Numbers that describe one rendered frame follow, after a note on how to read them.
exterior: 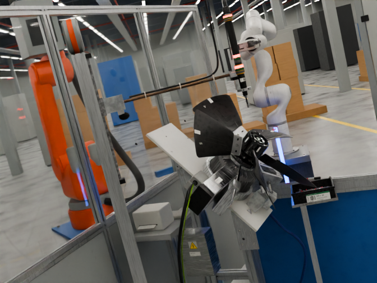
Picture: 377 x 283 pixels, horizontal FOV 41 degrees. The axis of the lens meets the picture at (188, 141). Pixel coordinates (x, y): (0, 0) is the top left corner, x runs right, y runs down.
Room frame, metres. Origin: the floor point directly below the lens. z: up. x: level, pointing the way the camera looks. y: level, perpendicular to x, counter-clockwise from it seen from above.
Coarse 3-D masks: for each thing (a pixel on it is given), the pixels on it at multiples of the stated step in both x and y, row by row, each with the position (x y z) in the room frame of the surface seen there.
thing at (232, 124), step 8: (216, 96) 2.56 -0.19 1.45; (224, 96) 2.57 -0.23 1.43; (200, 104) 2.51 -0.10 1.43; (208, 104) 2.51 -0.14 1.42; (216, 104) 2.52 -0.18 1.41; (224, 104) 2.52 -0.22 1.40; (232, 104) 2.52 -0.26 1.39; (208, 112) 2.48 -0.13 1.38; (216, 112) 2.48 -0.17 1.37; (224, 112) 2.48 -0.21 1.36; (232, 112) 2.48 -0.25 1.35; (224, 120) 2.45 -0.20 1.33; (232, 120) 2.45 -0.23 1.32; (240, 120) 2.44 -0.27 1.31; (232, 128) 2.42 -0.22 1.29
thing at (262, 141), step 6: (252, 132) 2.35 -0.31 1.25; (246, 138) 2.31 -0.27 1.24; (252, 138) 2.28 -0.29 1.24; (264, 138) 2.36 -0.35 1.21; (246, 144) 2.30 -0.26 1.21; (252, 144) 2.28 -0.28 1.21; (258, 144) 2.27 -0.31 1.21; (264, 144) 2.32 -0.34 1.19; (246, 150) 2.30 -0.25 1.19; (264, 150) 2.30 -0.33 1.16; (234, 156) 2.32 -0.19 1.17; (240, 156) 2.32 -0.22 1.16; (246, 156) 2.32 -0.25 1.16; (258, 156) 2.31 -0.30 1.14; (240, 162) 2.30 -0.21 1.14; (246, 162) 2.30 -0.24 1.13
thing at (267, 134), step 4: (260, 132) 2.63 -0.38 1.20; (264, 132) 2.62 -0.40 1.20; (268, 132) 2.62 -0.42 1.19; (272, 132) 2.62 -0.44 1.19; (276, 132) 2.63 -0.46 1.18; (264, 136) 2.52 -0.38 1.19; (268, 136) 2.51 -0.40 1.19; (272, 136) 2.51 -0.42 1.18; (276, 136) 2.51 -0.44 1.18; (280, 136) 2.52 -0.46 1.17; (284, 136) 2.54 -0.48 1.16; (288, 136) 2.56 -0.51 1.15
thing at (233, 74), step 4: (232, 72) 2.41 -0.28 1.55; (232, 76) 2.41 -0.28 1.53; (236, 76) 2.41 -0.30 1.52; (232, 80) 2.41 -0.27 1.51; (236, 80) 2.42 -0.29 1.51; (236, 84) 2.41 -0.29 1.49; (236, 88) 2.42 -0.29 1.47; (240, 88) 2.42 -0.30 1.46; (244, 88) 2.41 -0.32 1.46; (248, 88) 2.40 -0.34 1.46
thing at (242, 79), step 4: (224, 4) 2.42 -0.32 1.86; (224, 8) 2.42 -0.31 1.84; (228, 8) 2.42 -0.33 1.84; (224, 12) 2.42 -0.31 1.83; (228, 12) 2.42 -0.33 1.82; (240, 76) 2.42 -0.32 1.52; (244, 76) 2.42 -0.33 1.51; (240, 80) 2.42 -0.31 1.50; (244, 80) 2.42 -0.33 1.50; (240, 84) 2.43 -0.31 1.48; (244, 84) 2.42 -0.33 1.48; (244, 92) 2.42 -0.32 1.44
